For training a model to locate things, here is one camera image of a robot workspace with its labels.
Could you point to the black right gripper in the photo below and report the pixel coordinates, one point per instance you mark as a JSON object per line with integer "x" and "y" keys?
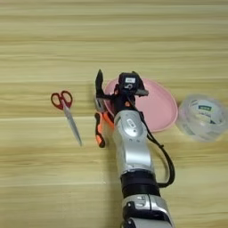
{"x": 123, "y": 101}

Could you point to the pink oval plate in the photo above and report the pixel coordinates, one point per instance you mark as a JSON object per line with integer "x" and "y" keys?
{"x": 157, "y": 109}

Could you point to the orange black pliers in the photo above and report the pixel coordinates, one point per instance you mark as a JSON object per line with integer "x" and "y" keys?
{"x": 99, "y": 130}

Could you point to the clear tape roll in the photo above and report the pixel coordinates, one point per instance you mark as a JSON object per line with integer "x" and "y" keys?
{"x": 190, "y": 124}

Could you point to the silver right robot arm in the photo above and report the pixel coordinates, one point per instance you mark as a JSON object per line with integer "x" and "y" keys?
{"x": 133, "y": 142}

